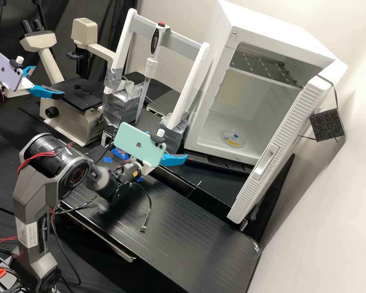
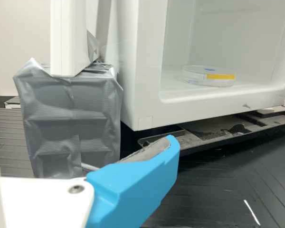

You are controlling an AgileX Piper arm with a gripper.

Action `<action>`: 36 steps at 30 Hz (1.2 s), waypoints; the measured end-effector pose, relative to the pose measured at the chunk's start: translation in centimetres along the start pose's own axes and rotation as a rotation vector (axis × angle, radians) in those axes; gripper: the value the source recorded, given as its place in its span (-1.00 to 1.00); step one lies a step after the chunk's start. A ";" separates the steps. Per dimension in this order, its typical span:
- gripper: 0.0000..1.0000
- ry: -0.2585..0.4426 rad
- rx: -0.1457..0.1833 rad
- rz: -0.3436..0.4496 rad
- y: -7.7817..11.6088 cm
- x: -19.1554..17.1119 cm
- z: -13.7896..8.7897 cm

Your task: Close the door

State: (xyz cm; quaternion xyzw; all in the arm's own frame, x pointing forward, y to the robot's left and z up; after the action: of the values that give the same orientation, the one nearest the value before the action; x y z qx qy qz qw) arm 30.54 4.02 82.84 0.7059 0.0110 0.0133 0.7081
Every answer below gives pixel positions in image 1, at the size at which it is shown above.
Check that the wrist camera phone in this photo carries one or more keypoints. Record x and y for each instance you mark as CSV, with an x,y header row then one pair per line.
x,y
3,68
137,143

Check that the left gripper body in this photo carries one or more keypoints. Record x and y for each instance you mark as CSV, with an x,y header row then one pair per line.
x,y
26,85

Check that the black tray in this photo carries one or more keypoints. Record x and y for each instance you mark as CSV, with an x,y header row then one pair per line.
x,y
213,189

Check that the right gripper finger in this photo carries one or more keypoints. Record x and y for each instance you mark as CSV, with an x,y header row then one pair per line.
x,y
174,160

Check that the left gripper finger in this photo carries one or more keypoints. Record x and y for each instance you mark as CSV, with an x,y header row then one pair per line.
x,y
28,70
47,92

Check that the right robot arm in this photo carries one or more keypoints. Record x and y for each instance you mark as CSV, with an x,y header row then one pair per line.
x,y
33,189

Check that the incubator door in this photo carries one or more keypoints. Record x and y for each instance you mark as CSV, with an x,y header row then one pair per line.
x,y
280,146

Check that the cream microscope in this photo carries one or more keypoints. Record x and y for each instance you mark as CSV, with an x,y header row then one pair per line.
x,y
76,119

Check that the white incubator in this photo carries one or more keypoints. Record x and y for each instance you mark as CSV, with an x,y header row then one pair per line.
x,y
219,61

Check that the white pipette stand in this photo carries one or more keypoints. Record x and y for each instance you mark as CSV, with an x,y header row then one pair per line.
x,y
183,45

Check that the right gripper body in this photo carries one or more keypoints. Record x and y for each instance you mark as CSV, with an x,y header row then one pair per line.
x,y
146,170

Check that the pipette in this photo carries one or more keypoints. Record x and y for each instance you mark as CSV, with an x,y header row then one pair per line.
x,y
156,39

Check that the right wrist camera phone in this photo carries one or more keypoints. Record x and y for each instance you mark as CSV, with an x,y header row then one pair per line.
x,y
137,143

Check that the left wrist camera phone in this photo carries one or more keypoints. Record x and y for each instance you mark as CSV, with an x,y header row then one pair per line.
x,y
3,68

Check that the petri dish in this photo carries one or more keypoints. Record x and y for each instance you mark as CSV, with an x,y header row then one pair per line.
x,y
234,139

